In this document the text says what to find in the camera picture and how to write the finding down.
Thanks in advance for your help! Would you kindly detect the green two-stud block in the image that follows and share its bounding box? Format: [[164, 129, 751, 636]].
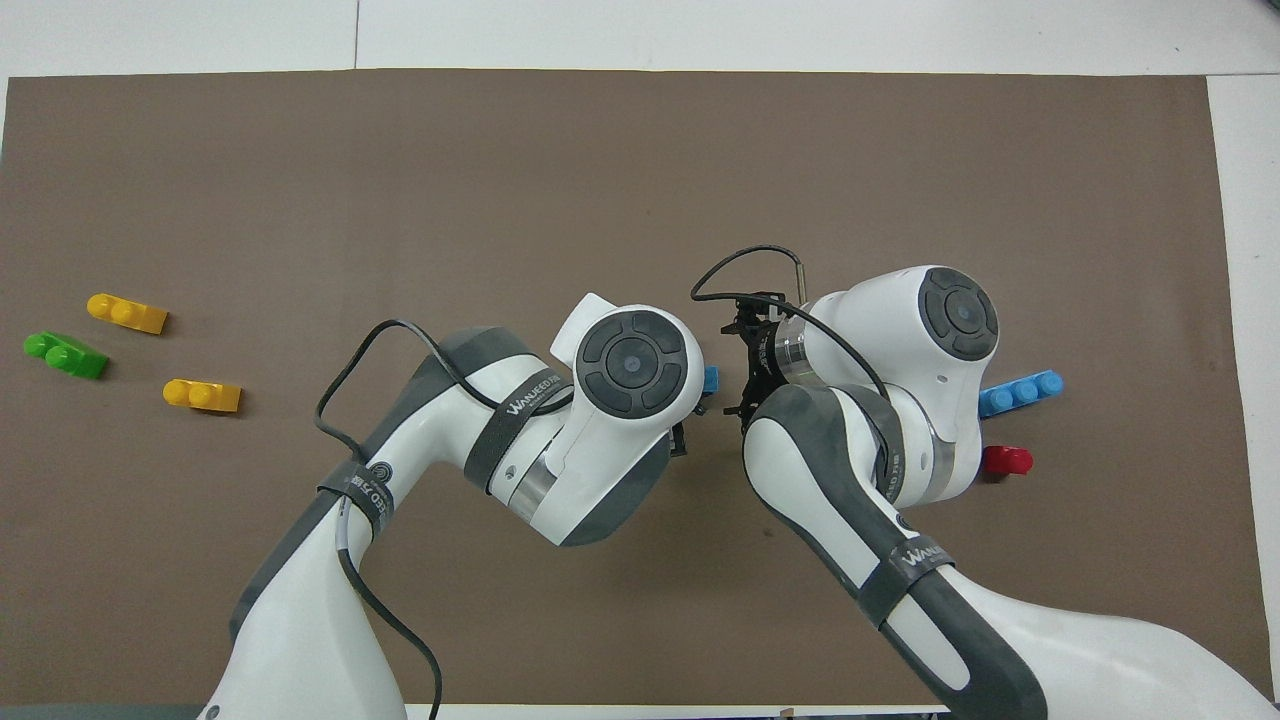
[[23, 332, 109, 380]]

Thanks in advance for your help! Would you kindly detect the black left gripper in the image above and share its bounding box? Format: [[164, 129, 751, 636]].
[[668, 393, 713, 459]]

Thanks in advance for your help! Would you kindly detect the brown table mat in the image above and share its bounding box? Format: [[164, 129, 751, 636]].
[[0, 68, 1276, 706]]

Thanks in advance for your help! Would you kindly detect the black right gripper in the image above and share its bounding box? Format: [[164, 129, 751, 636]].
[[720, 291, 793, 422]]

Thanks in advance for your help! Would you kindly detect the yellow two-stud block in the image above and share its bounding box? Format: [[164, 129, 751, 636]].
[[163, 379, 243, 414], [87, 293, 169, 335]]

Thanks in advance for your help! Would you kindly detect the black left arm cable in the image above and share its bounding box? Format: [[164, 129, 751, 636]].
[[314, 319, 576, 720]]

